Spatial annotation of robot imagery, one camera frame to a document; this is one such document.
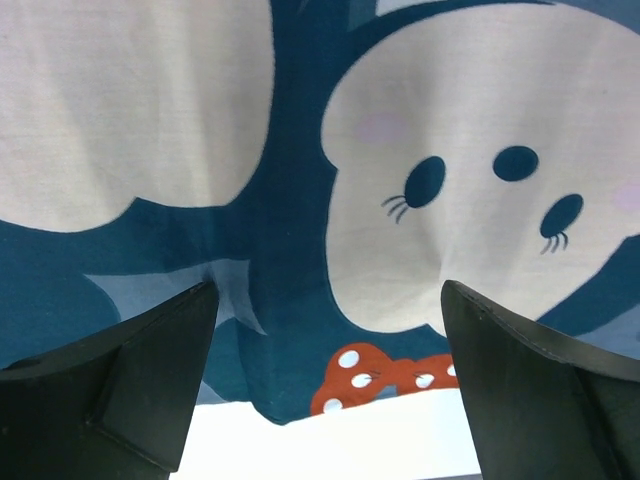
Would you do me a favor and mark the blue cartoon mouse placemat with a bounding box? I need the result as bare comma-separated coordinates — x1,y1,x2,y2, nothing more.
1,1,639,424

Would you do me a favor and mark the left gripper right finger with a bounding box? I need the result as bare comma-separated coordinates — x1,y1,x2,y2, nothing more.
441,280,639,480

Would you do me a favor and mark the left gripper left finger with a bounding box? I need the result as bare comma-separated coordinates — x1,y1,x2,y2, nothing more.
1,282,219,480

